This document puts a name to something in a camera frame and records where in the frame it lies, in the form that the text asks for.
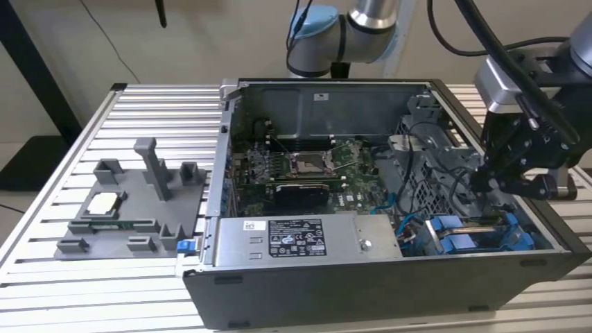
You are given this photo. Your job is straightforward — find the grey parts rack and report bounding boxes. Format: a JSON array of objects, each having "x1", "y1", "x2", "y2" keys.
[{"x1": 53, "y1": 137, "x2": 209, "y2": 261}]

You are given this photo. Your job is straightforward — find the thin black wall cable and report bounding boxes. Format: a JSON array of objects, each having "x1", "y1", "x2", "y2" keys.
[{"x1": 77, "y1": 0, "x2": 142, "y2": 84}]

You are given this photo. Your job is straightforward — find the black RAM slot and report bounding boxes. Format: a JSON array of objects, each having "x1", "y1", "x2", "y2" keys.
[
  {"x1": 265, "y1": 134, "x2": 337, "y2": 142},
  {"x1": 266, "y1": 179, "x2": 349, "y2": 187},
  {"x1": 265, "y1": 139, "x2": 337, "y2": 147},
  {"x1": 266, "y1": 173, "x2": 349, "y2": 181}
]

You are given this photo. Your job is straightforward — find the empty blue disk carrier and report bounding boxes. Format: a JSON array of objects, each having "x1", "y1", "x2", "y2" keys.
[{"x1": 441, "y1": 232, "x2": 537, "y2": 253}]

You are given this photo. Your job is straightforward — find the silver CPU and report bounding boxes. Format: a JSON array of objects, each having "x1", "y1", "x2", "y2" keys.
[{"x1": 86, "y1": 192, "x2": 124, "y2": 216}]

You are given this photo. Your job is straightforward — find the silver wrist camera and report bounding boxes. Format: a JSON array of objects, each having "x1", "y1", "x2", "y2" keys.
[{"x1": 473, "y1": 57, "x2": 562, "y2": 114}]

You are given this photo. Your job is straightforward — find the black open PC case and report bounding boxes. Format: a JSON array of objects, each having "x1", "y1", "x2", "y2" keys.
[{"x1": 174, "y1": 78, "x2": 592, "y2": 330}]

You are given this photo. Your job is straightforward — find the black graphics card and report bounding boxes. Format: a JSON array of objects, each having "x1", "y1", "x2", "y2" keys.
[{"x1": 240, "y1": 180, "x2": 333, "y2": 218}]

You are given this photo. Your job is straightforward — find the blue data wire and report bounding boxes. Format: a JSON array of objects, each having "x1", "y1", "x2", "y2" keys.
[{"x1": 372, "y1": 203, "x2": 420, "y2": 240}]

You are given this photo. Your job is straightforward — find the thin metal locking lever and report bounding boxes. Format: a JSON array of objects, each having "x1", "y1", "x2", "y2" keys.
[{"x1": 272, "y1": 135, "x2": 292, "y2": 155}]

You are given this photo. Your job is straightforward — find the looped black camera cable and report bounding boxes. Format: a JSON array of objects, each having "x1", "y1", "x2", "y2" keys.
[{"x1": 424, "y1": 0, "x2": 572, "y2": 58}]

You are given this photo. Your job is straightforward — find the grey perforated drive cage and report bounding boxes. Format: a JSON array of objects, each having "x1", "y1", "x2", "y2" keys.
[{"x1": 373, "y1": 114, "x2": 481, "y2": 223}]

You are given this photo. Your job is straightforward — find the silver power supply unit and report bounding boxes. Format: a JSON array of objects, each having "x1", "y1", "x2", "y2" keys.
[{"x1": 213, "y1": 213, "x2": 402, "y2": 268}]

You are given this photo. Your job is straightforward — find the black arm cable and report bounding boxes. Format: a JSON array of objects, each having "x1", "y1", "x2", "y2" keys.
[{"x1": 288, "y1": 0, "x2": 314, "y2": 42}]

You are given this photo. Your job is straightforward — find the metal disk bay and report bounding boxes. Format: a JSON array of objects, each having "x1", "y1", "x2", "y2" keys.
[{"x1": 422, "y1": 207, "x2": 556, "y2": 257}]

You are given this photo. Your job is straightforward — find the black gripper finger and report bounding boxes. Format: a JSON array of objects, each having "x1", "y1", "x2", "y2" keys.
[
  {"x1": 497, "y1": 165, "x2": 560, "y2": 203},
  {"x1": 470, "y1": 114, "x2": 546, "y2": 192}
]

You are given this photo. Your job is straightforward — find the thick black disk wire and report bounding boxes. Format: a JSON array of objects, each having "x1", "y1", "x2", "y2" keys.
[{"x1": 433, "y1": 165, "x2": 481, "y2": 219}]

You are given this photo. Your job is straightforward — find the black stand with base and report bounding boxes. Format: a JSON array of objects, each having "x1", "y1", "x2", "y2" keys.
[{"x1": 0, "y1": 0, "x2": 86, "y2": 192}]

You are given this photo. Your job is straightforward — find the green RAM stick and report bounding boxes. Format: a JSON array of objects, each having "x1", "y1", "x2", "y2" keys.
[{"x1": 89, "y1": 221, "x2": 140, "y2": 232}]

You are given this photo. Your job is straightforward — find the long black wire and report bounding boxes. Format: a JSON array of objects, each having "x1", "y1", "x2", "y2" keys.
[{"x1": 397, "y1": 120, "x2": 457, "y2": 218}]

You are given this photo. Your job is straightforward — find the CPU socket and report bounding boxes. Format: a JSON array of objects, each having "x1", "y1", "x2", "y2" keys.
[{"x1": 288, "y1": 151, "x2": 334, "y2": 176}]

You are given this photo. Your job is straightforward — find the green motherboard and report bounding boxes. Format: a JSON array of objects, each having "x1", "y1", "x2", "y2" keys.
[{"x1": 228, "y1": 138, "x2": 402, "y2": 219}]

